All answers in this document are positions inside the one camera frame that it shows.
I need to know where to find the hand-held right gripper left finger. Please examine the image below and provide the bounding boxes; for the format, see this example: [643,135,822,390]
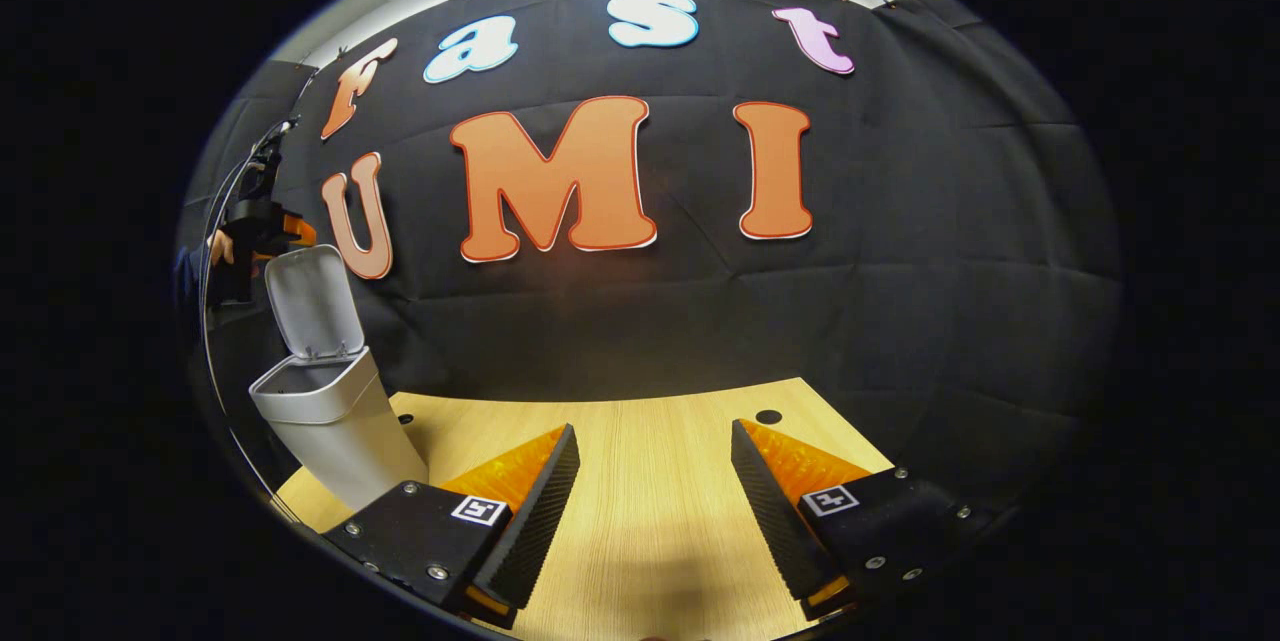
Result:
[322,423,581,630]

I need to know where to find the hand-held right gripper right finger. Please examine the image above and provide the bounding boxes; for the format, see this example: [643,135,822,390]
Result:
[730,419,1001,622]

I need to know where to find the white desktop garbage bin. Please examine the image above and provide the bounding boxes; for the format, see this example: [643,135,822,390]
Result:
[249,244,429,512]

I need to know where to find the wooden desktop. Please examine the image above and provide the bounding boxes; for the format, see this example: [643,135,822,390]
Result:
[275,378,896,641]

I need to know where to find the black backdrop cloth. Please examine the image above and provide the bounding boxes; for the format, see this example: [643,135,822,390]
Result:
[180,0,1123,512]

